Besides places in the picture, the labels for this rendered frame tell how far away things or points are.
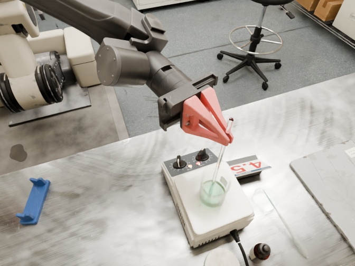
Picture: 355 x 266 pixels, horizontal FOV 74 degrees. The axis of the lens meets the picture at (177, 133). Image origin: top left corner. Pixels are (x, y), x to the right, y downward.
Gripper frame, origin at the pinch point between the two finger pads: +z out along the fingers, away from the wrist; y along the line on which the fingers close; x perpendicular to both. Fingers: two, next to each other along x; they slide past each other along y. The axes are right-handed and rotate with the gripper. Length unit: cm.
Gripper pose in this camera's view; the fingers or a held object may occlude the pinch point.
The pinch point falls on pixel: (226, 138)
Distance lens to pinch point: 33.1
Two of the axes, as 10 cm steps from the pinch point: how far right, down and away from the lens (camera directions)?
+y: 8.1, -4.7, 3.6
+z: 5.9, 6.5, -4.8
